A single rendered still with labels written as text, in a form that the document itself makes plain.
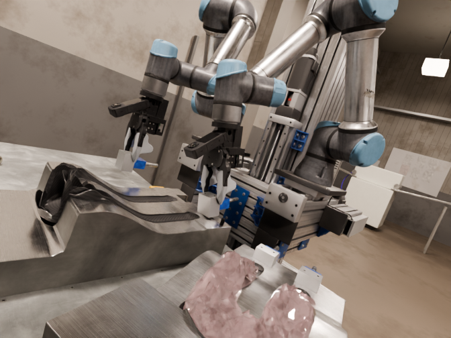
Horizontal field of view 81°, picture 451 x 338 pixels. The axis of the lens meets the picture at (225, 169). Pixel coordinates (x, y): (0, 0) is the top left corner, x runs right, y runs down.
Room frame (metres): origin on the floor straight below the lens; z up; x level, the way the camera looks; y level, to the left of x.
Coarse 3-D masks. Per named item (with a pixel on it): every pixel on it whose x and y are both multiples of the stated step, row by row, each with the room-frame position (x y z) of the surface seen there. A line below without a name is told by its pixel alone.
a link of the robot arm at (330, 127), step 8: (320, 128) 1.00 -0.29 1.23; (328, 128) 0.98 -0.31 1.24; (336, 128) 0.97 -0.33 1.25; (312, 136) 1.04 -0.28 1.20; (320, 136) 0.99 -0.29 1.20; (328, 136) 0.96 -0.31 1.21; (312, 144) 1.01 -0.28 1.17; (320, 144) 0.98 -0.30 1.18; (328, 144) 0.95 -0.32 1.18; (312, 152) 1.00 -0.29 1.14; (320, 152) 0.98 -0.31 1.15; (328, 152) 0.95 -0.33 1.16; (336, 160) 1.00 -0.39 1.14
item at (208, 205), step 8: (208, 192) 0.70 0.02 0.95; (200, 200) 0.68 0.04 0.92; (208, 200) 0.66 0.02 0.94; (216, 200) 0.67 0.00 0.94; (224, 200) 0.69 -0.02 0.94; (232, 200) 0.74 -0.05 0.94; (200, 208) 0.68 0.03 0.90; (208, 208) 0.65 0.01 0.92; (216, 208) 0.67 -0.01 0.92; (224, 208) 0.70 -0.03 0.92; (208, 216) 0.65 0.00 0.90
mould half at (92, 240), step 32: (0, 192) 0.50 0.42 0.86; (32, 192) 0.54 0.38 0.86; (128, 192) 0.67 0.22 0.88; (160, 192) 0.74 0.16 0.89; (0, 224) 0.40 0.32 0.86; (32, 224) 0.43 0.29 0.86; (64, 224) 0.41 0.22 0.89; (96, 224) 0.40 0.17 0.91; (128, 224) 0.45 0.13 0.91; (160, 224) 0.55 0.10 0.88; (192, 224) 0.59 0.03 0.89; (224, 224) 0.65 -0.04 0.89; (0, 256) 0.33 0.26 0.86; (32, 256) 0.35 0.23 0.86; (64, 256) 0.38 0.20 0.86; (96, 256) 0.41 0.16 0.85; (128, 256) 0.46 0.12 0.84; (160, 256) 0.51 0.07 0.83; (192, 256) 0.58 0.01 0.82; (0, 288) 0.33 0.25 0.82; (32, 288) 0.35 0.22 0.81
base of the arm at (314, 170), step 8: (304, 160) 1.02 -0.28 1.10; (312, 160) 0.99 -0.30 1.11; (320, 160) 0.98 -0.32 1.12; (328, 160) 0.98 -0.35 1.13; (296, 168) 1.03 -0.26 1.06; (304, 168) 0.99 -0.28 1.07; (312, 168) 0.97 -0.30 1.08; (320, 168) 0.97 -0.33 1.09; (328, 168) 0.98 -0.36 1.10; (304, 176) 0.98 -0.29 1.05; (312, 176) 0.96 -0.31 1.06; (320, 176) 0.97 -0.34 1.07; (328, 176) 0.97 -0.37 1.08; (320, 184) 0.96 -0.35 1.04; (328, 184) 0.97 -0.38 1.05
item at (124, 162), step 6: (120, 150) 0.79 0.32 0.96; (120, 156) 0.78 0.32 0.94; (126, 156) 0.77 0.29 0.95; (120, 162) 0.77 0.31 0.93; (126, 162) 0.77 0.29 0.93; (132, 162) 0.78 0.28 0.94; (138, 162) 0.80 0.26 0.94; (144, 162) 0.81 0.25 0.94; (120, 168) 0.77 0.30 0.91; (126, 168) 0.77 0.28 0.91; (132, 168) 0.79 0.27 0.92; (138, 168) 0.81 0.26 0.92
